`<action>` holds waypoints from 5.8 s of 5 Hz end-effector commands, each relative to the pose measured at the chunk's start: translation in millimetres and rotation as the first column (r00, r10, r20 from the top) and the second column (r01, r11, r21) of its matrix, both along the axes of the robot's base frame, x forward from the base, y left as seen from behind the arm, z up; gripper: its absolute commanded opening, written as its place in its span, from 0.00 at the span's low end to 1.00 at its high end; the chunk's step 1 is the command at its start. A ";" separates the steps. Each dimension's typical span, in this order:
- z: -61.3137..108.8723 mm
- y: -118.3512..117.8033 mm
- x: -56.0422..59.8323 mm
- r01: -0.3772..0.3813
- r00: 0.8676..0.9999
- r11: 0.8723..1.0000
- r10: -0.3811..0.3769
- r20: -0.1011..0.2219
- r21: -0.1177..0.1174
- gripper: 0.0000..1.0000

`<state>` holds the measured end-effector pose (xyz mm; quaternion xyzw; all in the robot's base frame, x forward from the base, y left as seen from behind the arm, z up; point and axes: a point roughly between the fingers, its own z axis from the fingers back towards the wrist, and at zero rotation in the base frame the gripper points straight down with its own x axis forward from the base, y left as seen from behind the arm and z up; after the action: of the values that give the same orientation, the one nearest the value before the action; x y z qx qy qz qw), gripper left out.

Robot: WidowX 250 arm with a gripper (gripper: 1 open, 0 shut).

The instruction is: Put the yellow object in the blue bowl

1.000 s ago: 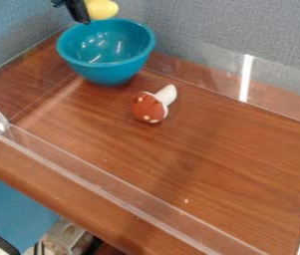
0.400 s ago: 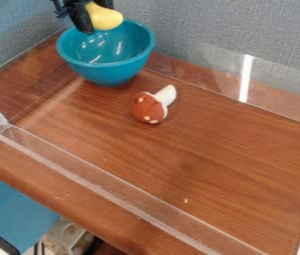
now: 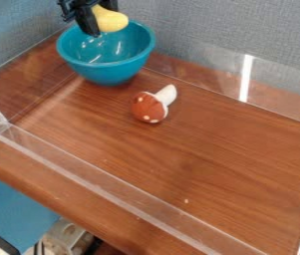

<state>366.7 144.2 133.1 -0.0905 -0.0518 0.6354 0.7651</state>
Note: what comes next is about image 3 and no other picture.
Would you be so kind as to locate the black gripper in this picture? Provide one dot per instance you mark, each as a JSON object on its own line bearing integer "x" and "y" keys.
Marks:
{"x": 79, "y": 9}

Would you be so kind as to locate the yellow toy banana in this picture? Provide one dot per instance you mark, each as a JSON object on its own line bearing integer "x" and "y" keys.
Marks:
{"x": 112, "y": 21}

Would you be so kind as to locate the blue plastic bowl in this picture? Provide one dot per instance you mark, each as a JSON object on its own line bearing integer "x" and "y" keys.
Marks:
{"x": 109, "y": 59}

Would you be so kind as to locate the red white toy mushroom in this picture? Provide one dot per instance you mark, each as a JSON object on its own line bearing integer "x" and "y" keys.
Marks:
{"x": 149, "y": 107}

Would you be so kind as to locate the grey power strip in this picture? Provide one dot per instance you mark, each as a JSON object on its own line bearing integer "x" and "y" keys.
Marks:
{"x": 65, "y": 239}

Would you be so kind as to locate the clear acrylic tray wall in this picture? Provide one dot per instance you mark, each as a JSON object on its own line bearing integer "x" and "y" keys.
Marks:
{"x": 204, "y": 184}

